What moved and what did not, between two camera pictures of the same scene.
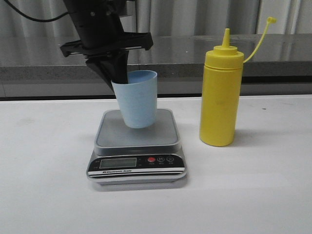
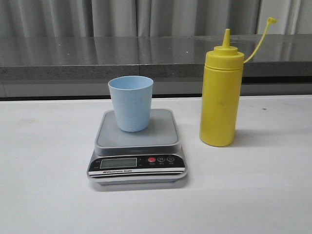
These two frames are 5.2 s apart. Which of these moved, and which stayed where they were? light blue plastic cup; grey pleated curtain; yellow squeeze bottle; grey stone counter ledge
Moved: light blue plastic cup
Stayed: grey pleated curtain; grey stone counter ledge; yellow squeeze bottle
